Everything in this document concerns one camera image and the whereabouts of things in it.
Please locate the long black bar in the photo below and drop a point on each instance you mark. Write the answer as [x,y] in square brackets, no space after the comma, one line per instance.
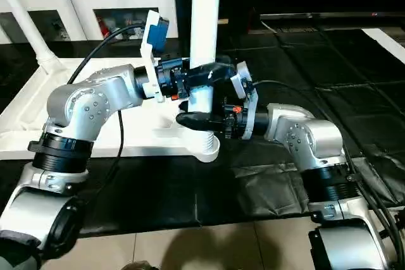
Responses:
[329,15]

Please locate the flat white board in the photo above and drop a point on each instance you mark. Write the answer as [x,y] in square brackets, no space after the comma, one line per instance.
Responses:
[389,42]

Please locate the small brown tag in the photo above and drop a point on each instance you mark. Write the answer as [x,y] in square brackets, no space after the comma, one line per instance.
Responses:
[223,21]

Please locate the dark rounded object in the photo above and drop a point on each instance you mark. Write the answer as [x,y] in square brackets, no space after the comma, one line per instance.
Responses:
[139,265]

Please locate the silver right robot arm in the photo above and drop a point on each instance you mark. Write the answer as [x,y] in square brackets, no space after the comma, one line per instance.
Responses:
[310,143]

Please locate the white plastic table top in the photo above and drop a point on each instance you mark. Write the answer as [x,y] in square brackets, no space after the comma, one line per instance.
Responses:
[25,118]

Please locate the white glass-door cabinet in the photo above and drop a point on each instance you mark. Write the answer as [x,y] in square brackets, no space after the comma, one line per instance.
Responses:
[82,1]

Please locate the black work mat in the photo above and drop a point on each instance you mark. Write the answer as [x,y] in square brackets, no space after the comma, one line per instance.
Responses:
[278,181]

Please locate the white plastic table leg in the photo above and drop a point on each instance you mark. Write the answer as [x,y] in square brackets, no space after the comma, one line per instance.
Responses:
[205,17]
[28,23]

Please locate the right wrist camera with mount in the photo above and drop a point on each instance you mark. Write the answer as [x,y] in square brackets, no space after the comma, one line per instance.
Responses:
[243,83]

